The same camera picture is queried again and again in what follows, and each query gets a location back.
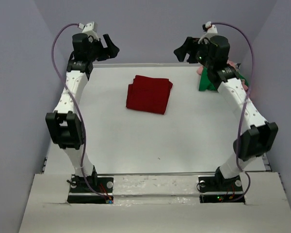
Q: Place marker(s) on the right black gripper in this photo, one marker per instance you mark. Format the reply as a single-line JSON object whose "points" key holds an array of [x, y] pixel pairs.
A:
{"points": [[191, 50]]}

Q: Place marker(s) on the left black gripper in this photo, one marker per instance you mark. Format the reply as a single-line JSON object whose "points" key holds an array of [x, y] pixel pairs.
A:
{"points": [[101, 49]]}

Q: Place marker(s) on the dark red t-shirt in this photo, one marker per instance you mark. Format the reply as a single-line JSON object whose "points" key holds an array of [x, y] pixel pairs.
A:
{"points": [[148, 94]]}

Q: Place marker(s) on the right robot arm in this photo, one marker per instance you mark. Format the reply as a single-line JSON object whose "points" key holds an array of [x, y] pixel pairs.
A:
{"points": [[255, 134]]}

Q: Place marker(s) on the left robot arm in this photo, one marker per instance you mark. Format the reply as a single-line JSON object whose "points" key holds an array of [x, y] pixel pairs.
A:
{"points": [[65, 123]]}

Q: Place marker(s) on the pink t-shirt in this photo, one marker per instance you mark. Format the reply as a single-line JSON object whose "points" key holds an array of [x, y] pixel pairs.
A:
{"points": [[233, 64]]}

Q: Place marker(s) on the green t-shirt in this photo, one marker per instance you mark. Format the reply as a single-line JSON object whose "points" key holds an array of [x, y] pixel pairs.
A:
{"points": [[205, 84]]}

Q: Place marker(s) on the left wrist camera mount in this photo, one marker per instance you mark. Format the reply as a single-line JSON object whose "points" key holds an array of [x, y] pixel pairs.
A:
{"points": [[89, 27]]}

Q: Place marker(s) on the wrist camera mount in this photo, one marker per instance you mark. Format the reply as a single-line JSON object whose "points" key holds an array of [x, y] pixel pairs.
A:
{"points": [[210, 31], [89, 27]]}

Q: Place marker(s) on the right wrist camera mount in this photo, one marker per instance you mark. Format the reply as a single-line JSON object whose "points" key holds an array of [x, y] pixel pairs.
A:
{"points": [[210, 31]]}

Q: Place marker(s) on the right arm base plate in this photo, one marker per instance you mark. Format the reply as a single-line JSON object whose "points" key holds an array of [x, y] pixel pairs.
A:
{"points": [[211, 191]]}

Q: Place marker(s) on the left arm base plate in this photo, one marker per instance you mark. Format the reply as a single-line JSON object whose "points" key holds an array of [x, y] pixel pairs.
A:
{"points": [[100, 193]]}

